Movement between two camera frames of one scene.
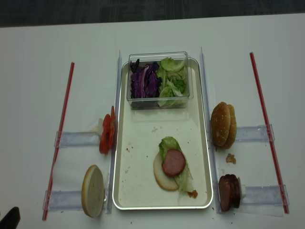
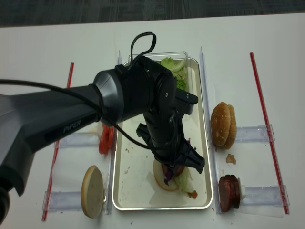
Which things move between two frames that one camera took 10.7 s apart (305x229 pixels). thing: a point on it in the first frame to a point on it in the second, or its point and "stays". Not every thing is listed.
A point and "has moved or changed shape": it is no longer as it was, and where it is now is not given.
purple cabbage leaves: [145, 82] has moved or changed shape
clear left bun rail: [64, 200] stays
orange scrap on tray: [193, 194] stays
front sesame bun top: [220, 123] stays
